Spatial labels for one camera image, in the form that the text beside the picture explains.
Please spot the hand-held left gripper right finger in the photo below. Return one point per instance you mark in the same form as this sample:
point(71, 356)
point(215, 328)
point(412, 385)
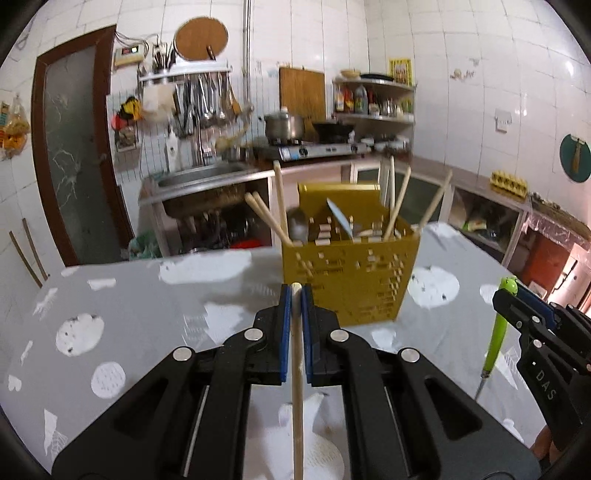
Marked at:
point(307, 337)

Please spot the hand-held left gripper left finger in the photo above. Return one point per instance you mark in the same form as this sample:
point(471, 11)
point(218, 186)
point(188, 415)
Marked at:
point(286, 332)

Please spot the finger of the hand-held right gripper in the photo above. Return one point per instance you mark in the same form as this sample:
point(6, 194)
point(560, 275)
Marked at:
point(538, 308)
point(547, 387)

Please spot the yellow perforated utensil basket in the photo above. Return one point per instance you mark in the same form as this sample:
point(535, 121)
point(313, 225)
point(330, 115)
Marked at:
point(346, 277)

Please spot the long pale wooden chopstick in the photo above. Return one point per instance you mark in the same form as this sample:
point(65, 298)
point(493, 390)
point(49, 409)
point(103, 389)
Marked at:
point(298, 415)

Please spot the bunch of wooden chopsticks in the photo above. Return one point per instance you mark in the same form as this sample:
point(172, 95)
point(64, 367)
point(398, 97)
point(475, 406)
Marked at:
point(279, 203)

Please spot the lace covered side table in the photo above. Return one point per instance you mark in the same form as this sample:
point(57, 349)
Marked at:
point(558, 219)

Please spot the red plastic bucket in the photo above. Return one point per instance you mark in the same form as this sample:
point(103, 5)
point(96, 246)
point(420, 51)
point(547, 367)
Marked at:
point(249, 242)

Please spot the steel spoon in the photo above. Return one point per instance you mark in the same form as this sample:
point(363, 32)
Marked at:
point(296, 224)

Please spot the white flat utensil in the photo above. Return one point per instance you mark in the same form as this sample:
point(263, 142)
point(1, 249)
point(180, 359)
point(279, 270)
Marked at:
point(340, 219)

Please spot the yellow egg carton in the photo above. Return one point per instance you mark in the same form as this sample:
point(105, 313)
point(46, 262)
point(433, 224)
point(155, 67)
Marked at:
point(509, 183)

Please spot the kitchen counter cabinet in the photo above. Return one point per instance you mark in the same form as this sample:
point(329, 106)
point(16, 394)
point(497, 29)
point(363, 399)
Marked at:
point(480, 184)

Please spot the grey white-patched tablecloth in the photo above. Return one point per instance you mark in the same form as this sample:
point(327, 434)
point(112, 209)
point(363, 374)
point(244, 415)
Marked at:
point(138, 323)

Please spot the green trash bag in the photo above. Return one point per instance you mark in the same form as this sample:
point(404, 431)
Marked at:
point(145, 244)

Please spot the steel sink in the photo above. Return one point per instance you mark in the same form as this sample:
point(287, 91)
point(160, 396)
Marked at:
point(203, 175)

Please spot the steel gas stove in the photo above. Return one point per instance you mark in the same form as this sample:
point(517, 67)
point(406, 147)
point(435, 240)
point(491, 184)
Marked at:
point(318, 151)

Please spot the cluster of small bowls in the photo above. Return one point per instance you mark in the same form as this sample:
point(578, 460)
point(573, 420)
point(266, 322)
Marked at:
point(383, 145)

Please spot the steel pot with lid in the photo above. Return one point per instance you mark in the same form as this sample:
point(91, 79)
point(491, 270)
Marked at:
point(284, 125)

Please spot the black wok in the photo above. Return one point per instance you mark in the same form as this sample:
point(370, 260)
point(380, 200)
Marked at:
point(333, 130)

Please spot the white soap bottle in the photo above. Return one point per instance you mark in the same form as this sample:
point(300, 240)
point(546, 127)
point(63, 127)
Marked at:
point(172, 150)

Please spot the steel corner shelf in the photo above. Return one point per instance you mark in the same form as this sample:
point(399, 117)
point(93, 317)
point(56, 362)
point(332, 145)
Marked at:
point(374, 117)

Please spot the rectangular wooden cutting board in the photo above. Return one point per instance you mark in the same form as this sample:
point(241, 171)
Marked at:
point(302, 92)

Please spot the row of hanging steel ladles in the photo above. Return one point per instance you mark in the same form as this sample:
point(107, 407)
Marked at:
point(207, 104)

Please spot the row of condiment bottles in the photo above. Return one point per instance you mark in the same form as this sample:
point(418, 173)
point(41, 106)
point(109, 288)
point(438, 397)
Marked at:
point(361, 101)

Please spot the white hanging cloth bag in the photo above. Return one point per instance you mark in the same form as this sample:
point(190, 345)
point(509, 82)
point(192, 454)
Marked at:
point(158, 104)

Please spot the thin wooden stick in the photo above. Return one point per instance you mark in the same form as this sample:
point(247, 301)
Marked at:
point(25, 258)
point(36, 251)

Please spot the yellow bowl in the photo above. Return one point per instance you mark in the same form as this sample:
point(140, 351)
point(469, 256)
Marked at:
point(351, 74)

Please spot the black shallow pan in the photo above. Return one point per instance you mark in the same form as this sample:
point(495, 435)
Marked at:
point(376, 77)

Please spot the yellow black hanging scrubber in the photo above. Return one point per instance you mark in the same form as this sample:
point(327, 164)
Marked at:
point(130, 110)

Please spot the brown framed glass door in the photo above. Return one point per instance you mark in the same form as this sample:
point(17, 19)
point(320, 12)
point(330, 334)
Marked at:
point(74, 161)

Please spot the dark utensil holder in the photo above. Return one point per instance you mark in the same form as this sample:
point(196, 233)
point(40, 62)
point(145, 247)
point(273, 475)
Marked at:
point(161, 57)

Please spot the round wooden cutting board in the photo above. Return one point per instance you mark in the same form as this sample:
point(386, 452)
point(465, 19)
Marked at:
point(201, 39)

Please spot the beige box with red display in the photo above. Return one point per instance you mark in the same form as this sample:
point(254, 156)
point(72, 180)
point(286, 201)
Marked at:
point(128, 55)

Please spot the orange hanging bag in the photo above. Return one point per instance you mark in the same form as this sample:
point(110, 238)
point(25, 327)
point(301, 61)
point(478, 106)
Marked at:
point(14, 129)

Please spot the green round wall plate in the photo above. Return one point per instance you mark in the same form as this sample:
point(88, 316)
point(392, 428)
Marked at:
point(570, 161)

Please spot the wall decal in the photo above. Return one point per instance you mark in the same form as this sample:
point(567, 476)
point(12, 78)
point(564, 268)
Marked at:
point(459, 74)

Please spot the steel wall utensil rack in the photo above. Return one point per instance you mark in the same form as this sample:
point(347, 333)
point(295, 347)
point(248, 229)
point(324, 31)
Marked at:
point(184, 73)

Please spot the grey wall pipe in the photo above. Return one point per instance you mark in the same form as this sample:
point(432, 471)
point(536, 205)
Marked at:
point(247, 55)

